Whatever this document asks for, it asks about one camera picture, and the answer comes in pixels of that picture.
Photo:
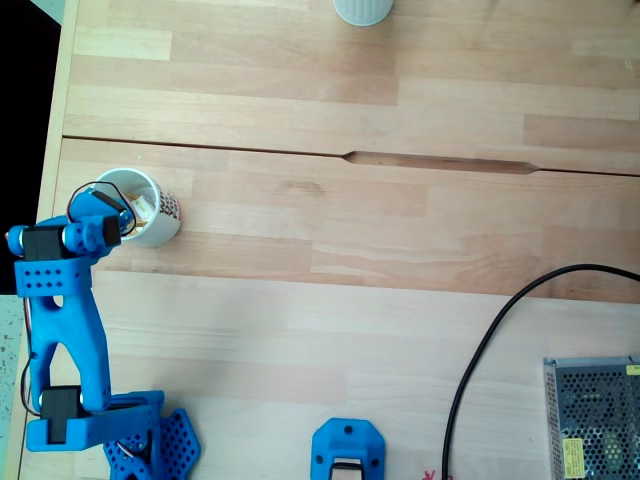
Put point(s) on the yellow white wrapped sweet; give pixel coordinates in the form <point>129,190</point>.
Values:
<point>142,226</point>
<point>143,207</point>

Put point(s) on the white mug with black text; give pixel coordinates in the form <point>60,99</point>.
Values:
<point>162,230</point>

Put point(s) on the white ribbed cup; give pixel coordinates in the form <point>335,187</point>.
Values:
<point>362,10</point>

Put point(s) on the wooden base board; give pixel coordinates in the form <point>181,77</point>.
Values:
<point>400,350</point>

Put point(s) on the metal mesh power supply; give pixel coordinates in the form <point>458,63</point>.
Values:
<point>595,420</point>

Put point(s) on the blue post base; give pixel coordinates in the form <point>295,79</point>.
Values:
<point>347,440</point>

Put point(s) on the wooden post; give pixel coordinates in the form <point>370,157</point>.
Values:
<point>348,475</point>

